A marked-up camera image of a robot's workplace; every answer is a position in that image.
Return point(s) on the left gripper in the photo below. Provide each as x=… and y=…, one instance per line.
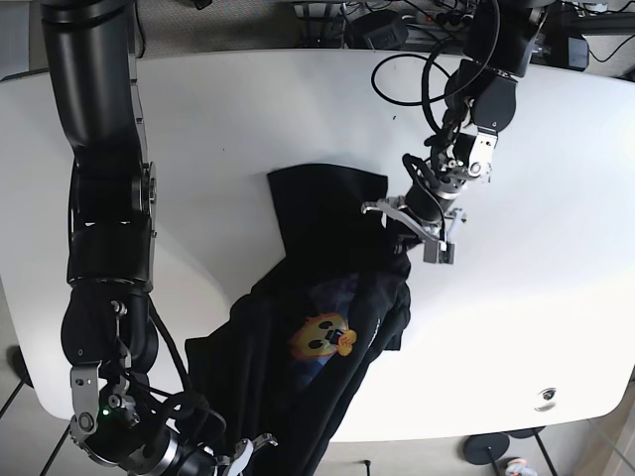
x=395, y=208

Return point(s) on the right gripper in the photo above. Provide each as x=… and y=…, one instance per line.
x=238, y=462

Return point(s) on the black T-shirt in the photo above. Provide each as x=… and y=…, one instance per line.
x=295, y=350

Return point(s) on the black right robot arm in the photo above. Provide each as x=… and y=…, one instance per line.
x=133, y=403

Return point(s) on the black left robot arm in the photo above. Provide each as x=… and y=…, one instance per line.
x=478, y=103

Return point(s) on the right silver table grommet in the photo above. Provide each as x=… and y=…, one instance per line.
x=545, y=400

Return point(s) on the black power adapter box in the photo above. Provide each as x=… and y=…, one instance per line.
x=378, y=30

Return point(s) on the black round stand base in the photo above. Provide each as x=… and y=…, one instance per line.
x=486, y=448

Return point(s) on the white orange sneaker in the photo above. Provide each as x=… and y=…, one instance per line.
x=519, y=467

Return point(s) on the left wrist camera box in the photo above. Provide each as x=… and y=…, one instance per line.
x=439, y=252

